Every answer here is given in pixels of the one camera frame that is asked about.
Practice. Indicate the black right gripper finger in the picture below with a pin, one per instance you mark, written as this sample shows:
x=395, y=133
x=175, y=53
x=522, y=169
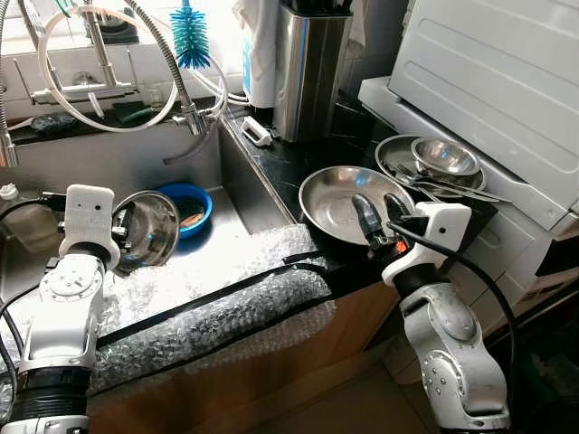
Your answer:
x=366, y=217
x=398, y=208

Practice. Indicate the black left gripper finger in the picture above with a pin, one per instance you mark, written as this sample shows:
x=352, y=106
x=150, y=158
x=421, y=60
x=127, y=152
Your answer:
x=126, y=213

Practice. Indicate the medium steel bowl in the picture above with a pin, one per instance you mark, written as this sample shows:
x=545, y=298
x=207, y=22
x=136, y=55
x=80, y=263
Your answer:
x=154, y=231

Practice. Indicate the long steel spoon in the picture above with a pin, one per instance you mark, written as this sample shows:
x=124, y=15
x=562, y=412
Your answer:
x=470, y=192

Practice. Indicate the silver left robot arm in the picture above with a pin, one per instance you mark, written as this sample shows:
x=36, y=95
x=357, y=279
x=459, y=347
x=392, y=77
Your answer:
x=72, y=280

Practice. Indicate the steel fork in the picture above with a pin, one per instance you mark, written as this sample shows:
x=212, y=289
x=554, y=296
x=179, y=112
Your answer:
x=407, y=174

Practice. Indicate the large shallow steel pan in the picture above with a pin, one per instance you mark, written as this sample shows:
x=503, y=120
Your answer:
x=330, y=199

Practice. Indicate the steel plate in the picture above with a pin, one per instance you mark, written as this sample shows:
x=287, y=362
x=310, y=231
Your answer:
x=393, y=152

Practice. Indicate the small steel bowl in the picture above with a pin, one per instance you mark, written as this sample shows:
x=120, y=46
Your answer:
x=445, y=156

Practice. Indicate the blue plastic bowl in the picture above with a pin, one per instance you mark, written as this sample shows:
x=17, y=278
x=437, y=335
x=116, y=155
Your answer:
x=201, y=212

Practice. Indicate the clear plastic bottle white cap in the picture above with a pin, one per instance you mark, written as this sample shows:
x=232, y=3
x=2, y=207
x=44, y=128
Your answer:
x=32, y=226

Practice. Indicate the green sponge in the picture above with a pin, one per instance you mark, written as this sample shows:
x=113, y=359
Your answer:
x=136, y=113

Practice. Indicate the dark scouring pad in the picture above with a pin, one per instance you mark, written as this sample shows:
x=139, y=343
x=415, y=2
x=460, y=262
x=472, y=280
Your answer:
x=52, y=124

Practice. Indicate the stainless steel sink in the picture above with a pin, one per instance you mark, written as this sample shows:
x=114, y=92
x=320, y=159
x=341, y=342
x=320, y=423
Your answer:
x=244, y=190

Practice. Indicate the small steel tap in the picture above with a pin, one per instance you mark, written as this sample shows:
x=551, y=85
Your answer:
x=107, y=89

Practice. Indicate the small white plastic clip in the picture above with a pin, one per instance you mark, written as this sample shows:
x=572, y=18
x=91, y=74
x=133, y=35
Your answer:
x=256, y=134

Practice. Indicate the white countertop dishwasher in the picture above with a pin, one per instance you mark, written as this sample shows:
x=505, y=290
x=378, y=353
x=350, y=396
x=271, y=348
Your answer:
x=488, y=81

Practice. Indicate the steel knife block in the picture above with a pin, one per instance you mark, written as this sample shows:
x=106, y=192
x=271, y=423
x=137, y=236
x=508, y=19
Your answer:
x=308, y=72

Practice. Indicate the brown wooden base cabinet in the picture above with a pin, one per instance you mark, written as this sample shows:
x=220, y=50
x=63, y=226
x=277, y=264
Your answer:
x=271, y=371

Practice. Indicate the blue bottle brush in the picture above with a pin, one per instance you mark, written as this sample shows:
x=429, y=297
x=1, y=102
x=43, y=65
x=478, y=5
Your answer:
x=190, y=41

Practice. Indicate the white detergent bottle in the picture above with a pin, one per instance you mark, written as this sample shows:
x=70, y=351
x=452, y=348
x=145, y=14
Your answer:
x=258, y=63

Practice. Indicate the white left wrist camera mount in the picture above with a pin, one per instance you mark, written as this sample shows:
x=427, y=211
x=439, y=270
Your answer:
x=89, y=221

